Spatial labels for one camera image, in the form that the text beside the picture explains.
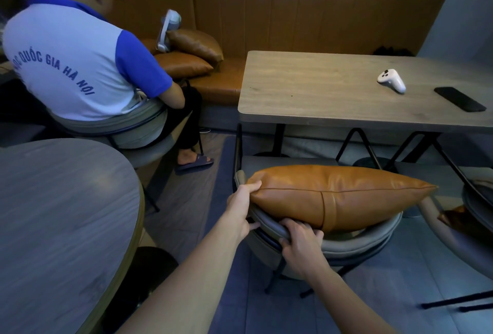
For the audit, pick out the black smartphone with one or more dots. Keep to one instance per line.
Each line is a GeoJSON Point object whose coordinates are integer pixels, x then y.
{"type": "Point", "coordinates": [460, 99]}

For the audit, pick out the grey round table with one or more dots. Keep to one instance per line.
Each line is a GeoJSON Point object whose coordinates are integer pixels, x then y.
{"type": "Point", "coordinates": [61, 229]}

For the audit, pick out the person's right thumb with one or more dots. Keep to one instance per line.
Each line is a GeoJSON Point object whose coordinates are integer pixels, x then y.
{"type": "Point", "coordinates": [284, 244]}

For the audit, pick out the person's left thumb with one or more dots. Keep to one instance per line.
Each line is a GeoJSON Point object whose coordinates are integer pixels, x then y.
{"type": "Point", "coordinates": [252, 188]}

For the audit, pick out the grey padded chair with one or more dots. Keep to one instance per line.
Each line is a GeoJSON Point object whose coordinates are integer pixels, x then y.
{"type": "Point", "coordinates": [134, 133]}
{"type": "Point", "coordinates": [458, 245]}
{"type": "Point", "coordinates": [346, 245]}

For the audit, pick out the brown leather bench sofa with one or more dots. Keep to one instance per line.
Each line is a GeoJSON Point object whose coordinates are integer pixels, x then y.
{"type": "Point", "coordinates": [300, 18]}

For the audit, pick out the white hand controller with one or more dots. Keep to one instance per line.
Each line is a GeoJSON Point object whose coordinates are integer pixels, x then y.
{"type": "Point", "coordinates": [393, 79]}

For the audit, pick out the white headset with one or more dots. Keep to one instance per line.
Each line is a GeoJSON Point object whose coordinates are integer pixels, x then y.
{"type": "Point", "coordinates": [166, 29]}

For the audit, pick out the long brown leather pillow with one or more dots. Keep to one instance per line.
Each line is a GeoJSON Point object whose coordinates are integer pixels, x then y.
{"type": "Point", "coordinates": [346, 195]}

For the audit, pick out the person's left forearm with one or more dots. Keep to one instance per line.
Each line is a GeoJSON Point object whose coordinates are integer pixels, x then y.
{"type": "Point", "coordinates": [192, 287]}

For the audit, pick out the person's right hand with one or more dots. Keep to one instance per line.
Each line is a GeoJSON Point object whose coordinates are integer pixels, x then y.
{"type": "Point", "coordinates": [304, 253]}

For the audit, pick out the person's right forearm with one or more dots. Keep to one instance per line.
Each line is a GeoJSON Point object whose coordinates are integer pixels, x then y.
{"type": "Point", "coordinates": [346, 305]}

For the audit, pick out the person's left hand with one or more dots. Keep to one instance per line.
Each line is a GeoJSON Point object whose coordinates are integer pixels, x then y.
{"type": "Point", "coordinates": [238, 210]}

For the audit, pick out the wooden rectangular table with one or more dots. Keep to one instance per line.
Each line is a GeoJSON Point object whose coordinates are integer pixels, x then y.
{"type": "Point", "coordinates": [327, 91]}

